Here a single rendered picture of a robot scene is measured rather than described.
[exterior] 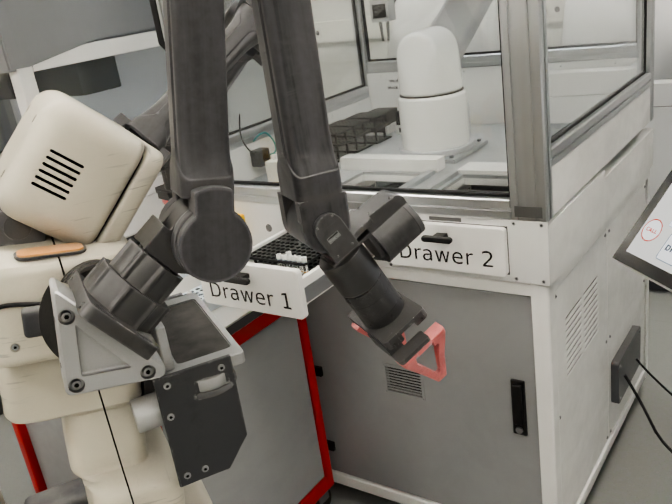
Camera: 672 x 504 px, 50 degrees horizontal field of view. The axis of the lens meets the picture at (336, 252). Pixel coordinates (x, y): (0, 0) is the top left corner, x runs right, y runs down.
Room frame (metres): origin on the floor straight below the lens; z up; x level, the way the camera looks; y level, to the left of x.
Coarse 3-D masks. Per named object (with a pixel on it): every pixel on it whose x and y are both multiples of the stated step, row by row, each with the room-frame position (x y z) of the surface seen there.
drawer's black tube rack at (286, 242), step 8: (280, 240) 1.67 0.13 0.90; (288, 240) 1.66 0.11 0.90; (296, 240) 1.66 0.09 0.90; (264, 248) 1.63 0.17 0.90; (272, 248) 1.63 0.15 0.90; (280, 248) 1.61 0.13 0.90; (288, 248) 1.61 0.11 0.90; (296, 248) 1.61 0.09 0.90; (304, 248) 1.60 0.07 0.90; (312, 256) 1.54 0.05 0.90; (272, 264) 1.59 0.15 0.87; (312, 264) 1.55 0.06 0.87
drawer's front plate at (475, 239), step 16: (432, 224) 1.54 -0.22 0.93; (448, 224) 1.53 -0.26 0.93; (464, 224) 1.51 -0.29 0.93; (416, 240) 1.57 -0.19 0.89; (464, 240) 1.50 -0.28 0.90; (480, 240) 1.47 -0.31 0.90; (496, 240) 1.45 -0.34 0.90; (400, 256) 1.60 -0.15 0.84; (432, 256) 1.55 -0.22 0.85; (448, 256) 1.52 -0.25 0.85; (464, 256) 1.50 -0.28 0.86; (480, 256) 1.48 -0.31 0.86; (496, 256) 1.45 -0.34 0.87; (480, 272) 1.48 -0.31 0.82; (496, 272) 1.46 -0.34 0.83
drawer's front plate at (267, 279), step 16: (256, 272) 1.44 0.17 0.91; (272, 272) 1.42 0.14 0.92; (288, 272) 1.39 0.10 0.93; (208, 288) 1.54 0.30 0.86; (224, 288) 1.51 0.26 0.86; (240, 288) 1.48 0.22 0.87; (256, 288) 1.45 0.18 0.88; (272, 288) 1.42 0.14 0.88; (288, 288) 1.39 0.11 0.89; (224, 304) 1.51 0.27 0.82; (240, 304) 1.48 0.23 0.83; (256, 304) 1.45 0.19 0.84; (272, 304) 1.43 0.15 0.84; (288, 304) 1.40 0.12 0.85; (304, 304) 1.38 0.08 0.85
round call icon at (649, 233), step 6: (648, 222) 1.12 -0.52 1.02; (654, 222) 1.11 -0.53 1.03; (660, 222) 1.10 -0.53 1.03; (666, 222) 1.09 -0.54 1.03; (642, 228) 1.13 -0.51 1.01; (648, 228) 1.11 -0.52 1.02; (654, 228) 1.10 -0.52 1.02; (660, 228) 1.09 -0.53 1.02; (642, 234) 1.12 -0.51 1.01; (648, 234) 1.10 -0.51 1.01; (654, 234) 1.09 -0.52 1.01; (642, 240) 1.11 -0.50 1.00; (648, 240) 1.10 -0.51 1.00; (654, 240) 1.08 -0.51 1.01
